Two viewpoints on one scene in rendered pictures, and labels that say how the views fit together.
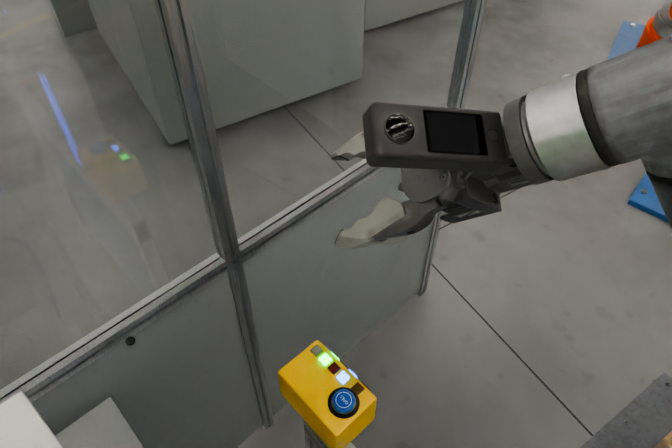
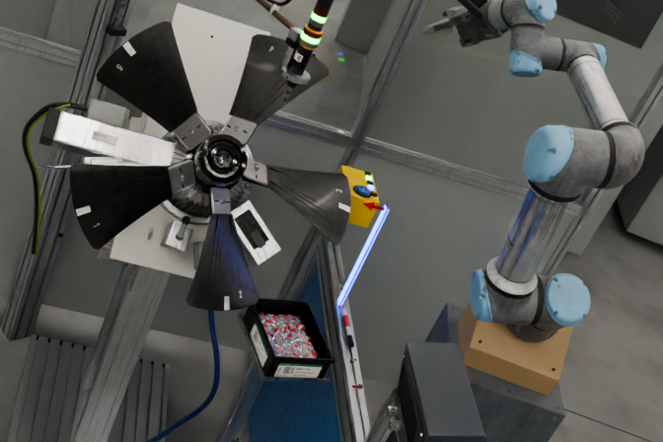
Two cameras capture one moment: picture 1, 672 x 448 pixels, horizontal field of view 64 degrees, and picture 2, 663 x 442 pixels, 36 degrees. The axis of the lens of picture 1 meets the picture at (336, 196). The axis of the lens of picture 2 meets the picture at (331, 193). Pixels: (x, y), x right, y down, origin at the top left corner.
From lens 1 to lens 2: 2.22 m
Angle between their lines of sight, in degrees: 26
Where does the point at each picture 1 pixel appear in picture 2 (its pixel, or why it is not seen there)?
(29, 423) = not seen: hidden behind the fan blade
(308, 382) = (352, 177)
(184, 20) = not seen: outside the picture
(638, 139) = (509, 9)
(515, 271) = not seen: outside the picture
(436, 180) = (462, 13)
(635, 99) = not seen: outside the picture
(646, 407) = not seen: hidden behind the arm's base
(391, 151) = not seen: outside the picture
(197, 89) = (416, 12)
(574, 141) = (496, 6)
